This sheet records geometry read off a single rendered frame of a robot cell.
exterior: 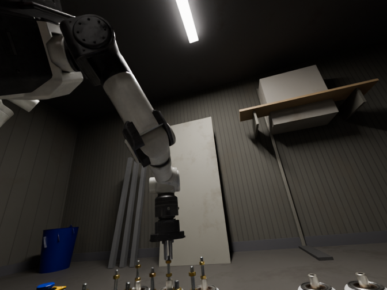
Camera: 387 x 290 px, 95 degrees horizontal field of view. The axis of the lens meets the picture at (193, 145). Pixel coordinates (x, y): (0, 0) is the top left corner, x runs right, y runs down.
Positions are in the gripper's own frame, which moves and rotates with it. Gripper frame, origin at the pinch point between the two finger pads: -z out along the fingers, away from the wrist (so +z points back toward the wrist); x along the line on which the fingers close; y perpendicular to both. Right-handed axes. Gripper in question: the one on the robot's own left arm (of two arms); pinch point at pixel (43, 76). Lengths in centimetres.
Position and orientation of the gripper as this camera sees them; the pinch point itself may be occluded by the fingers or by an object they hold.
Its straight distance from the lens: 126.2
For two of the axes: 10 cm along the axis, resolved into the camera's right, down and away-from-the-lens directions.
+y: 5.1, -6.9, -5.2
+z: 1.5, 6.6, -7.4
